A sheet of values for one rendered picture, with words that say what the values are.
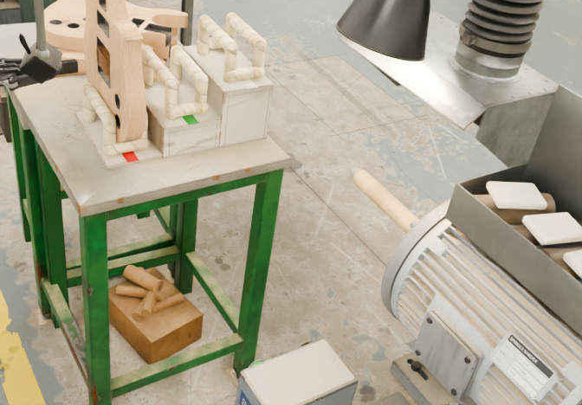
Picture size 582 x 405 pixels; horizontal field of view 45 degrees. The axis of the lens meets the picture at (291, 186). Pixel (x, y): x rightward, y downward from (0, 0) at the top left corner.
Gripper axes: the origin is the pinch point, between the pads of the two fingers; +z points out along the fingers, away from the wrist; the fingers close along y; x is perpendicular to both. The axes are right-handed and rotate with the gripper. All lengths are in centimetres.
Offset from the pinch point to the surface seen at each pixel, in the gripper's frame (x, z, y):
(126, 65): 6.1, 10.7, 14.4
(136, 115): -5.5, 12.0, 17.6
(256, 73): -2.3, 47.0, 11.1
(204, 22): 5.7, 39.1, -5.3
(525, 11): 48, 41, 92
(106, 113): -9.9, 7.9, 7.5
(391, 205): 10, 33, 84
